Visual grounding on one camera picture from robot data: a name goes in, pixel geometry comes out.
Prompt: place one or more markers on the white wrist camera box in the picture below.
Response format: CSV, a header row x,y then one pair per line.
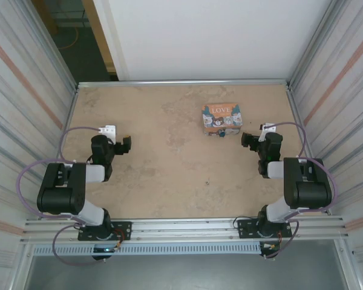
x,y
267,130
108,130

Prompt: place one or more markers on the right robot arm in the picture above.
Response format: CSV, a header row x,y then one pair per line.
x,y
308,187

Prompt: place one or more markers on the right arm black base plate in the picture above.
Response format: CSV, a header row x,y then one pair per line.
x,y
245,228

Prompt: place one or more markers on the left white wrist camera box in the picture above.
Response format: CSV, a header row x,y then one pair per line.
x,y
108,130

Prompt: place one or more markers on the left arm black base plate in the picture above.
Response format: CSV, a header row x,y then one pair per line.
x,y
122,231

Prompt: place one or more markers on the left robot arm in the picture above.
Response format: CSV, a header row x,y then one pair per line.
x,y
60,193

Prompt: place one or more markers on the aluminium mounting rail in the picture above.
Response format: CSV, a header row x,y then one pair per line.
x,y
184,229

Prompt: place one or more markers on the aluminium table edge profile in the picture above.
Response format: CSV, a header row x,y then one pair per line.
x,y
181,83

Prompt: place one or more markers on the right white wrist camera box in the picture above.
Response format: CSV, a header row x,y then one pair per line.
x,y
267,130

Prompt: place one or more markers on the orange bear-print tin box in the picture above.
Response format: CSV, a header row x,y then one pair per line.
x,y
221,117

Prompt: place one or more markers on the wooden door frame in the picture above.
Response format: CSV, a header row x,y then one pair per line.
x,y
101,36

